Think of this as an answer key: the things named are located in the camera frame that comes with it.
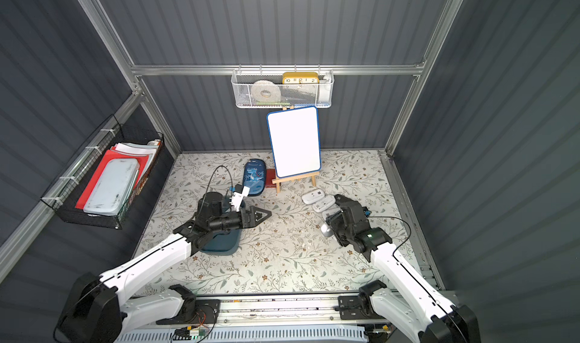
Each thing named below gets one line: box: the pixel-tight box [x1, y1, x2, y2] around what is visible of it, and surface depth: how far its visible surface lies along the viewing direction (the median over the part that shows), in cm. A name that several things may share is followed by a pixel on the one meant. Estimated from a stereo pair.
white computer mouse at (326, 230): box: [320, 222, 335, 238], surface depth 82 cm
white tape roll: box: [250, 80, 281, 103], surface depth 86 cm
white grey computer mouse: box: [321, 203, 342, 221], surface depth 98 cm
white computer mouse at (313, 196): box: [301, 188, 325, 204], surface depth 104 cm
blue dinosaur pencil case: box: [242, 158, 267, 197], surface depth 110 cm
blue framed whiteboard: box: [265, 105, 322, 179], surface depth 93 cm
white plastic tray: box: [83, 157, 140, 217], surface depth 69 cm
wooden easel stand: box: [271, 171, 321, 194], surface depth 103 cm
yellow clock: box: [282, 71, 321, 85], surface depth 90 cm
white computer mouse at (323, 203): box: [311, 194, 336, 213], surface depth 100 cm
